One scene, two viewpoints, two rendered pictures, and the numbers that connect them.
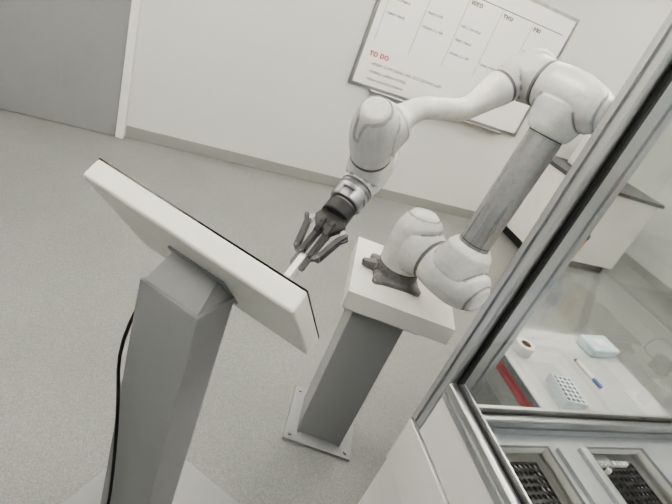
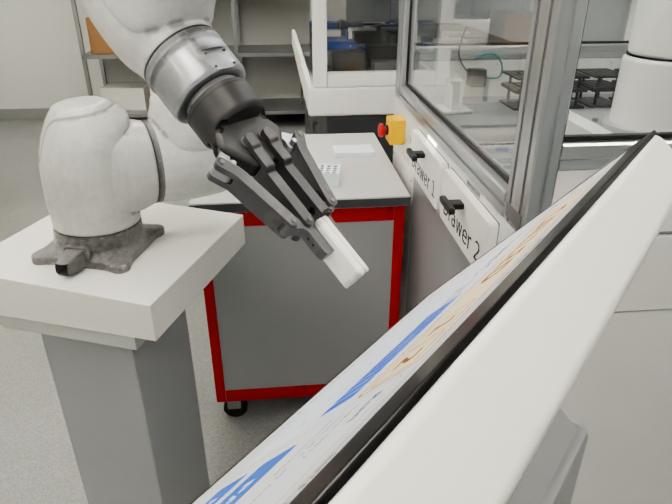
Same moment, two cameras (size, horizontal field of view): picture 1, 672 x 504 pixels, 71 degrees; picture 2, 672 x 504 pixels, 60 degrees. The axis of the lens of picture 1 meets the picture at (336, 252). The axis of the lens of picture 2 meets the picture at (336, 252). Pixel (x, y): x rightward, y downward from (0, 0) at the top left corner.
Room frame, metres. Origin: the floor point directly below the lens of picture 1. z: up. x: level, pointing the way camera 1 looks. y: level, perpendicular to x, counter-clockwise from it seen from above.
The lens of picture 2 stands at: (0.78, 0.57, 1.33)
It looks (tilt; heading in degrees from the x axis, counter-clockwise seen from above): 27 degrees down; 289
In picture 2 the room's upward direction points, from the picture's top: straight up
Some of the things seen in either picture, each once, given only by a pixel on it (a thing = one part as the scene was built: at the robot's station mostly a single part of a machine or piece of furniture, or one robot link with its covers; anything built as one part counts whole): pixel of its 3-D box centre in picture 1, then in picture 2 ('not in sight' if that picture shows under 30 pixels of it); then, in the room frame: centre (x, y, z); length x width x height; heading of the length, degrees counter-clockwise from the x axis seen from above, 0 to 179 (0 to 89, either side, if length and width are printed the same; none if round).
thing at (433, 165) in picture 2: not in sight; (426, 166); (1.00, -0.78, 0.87); 0.29 x 0.02 x 0.11; 115
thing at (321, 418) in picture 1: (350, 363); (139, 427); (1.52, -0.23, 0.38); 0.30 x 0.30 x 0.76; 4
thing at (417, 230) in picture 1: (415, 240); (94, 161); (1.50, -0.24, 1.00); 0.18 x 0.16 x 0.22; 49
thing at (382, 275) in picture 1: (392, 268); (94, 237); (1.51, -0.21, 0.86); 0.22 x 0.18 x 0.06; 100
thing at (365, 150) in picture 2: not in sight; (353, 150); (1.31, -1.17, 0.77); 0.13 x 0.09 x 0.02; 25
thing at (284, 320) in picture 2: not in sight; (300, 270); (1.45, -1.03, 0.38); 0.62 x 0.58 x 0.76; 115
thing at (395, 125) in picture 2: not in sight; (394, 129); (1.16, -1.07, 0.88); 0.07 x 0.05 x 0.07; 115
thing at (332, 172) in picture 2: not in sight; (318, 174); (1.33, -0.89, 0.78); 0.12 x 0.08 x 0.04; 15
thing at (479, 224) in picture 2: not in sight; (465, 219); (0.87, -0.49, 0.87); 0.29 x 0.02 x 0.11; 115
